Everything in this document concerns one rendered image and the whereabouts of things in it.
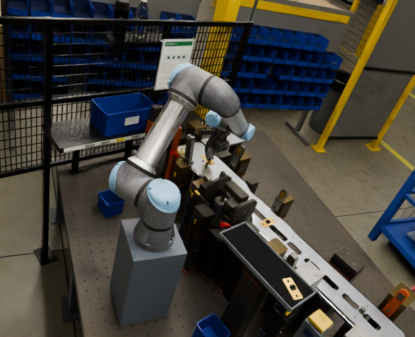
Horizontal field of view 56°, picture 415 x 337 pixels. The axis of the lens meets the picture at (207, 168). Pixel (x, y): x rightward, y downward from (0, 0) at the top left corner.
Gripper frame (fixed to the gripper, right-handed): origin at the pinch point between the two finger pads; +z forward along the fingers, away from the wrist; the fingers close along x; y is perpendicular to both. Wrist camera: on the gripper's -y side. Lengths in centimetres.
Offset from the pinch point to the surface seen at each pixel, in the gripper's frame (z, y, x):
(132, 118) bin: -6.0, -35.3, -26.1
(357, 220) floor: 105, 30, 199
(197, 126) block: -0.9, -25.5, 12.1
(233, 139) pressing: 5.0, -13.9, 33.0
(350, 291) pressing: 4, 92, 4
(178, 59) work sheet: -28, -55, 12
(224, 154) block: 6.9, -5.4, 18.6
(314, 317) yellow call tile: -12, 94, -35
